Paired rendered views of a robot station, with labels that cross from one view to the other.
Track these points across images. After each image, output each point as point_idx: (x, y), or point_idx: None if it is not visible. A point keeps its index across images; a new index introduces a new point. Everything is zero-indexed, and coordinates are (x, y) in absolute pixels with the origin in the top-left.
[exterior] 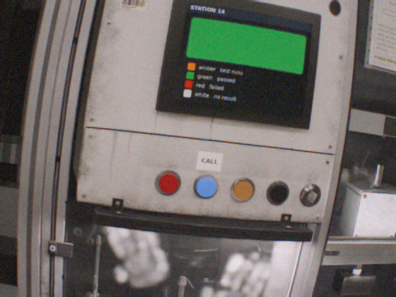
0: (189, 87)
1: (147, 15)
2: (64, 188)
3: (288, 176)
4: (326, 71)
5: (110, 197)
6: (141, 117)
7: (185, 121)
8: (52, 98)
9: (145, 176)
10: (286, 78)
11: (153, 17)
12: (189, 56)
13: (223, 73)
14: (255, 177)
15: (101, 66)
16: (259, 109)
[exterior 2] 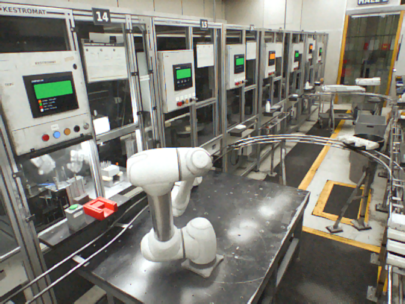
0: (41, 108)
1: (16, 87)
2: (11, 153)
3: (78, 123)
4: (78, 89)
5: (29, 149)
6: (29, 122)
7: (43, 118)
8: None
9: (38, 138)
10: (68, 96)
11: (18, 88)
12: (38, 98)
13: (50, 100)
14: (69, 126)
15: (8, 110)
16: (64, 107)
